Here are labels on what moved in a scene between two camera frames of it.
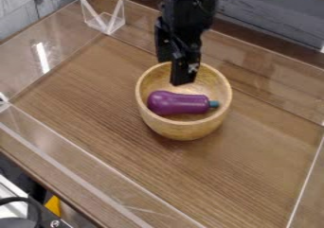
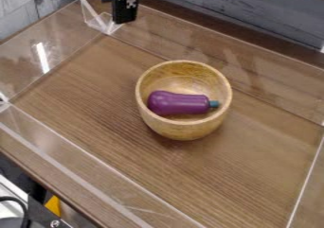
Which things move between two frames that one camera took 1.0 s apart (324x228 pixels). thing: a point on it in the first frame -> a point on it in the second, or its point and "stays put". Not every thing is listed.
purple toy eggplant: x=169 y=103 stays put
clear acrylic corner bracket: x=105 y=22 stays put
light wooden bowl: x=185 y=126 stays put
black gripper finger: x=184 y=68 -> x=125 y=7
